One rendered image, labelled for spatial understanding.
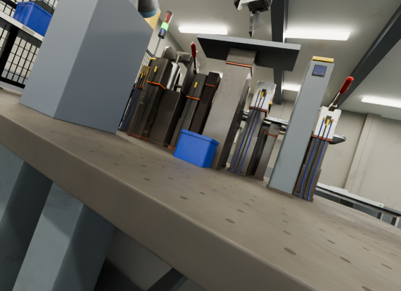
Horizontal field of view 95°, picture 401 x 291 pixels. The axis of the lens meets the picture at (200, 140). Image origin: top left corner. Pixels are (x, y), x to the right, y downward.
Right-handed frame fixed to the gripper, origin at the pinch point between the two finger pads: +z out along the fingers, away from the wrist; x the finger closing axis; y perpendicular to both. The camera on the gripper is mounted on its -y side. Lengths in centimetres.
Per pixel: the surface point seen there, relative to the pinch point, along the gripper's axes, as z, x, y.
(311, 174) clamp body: 50, 21, 38
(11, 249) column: 91, -45, -9
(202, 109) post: 37.6, 3.4, -8.6
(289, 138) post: 42, 1, 31
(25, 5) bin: 16, -51, -96
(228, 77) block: 26.5, -6.4, 5.7
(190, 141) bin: 54, -18, 8
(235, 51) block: 16.6, -6.9, 5.4
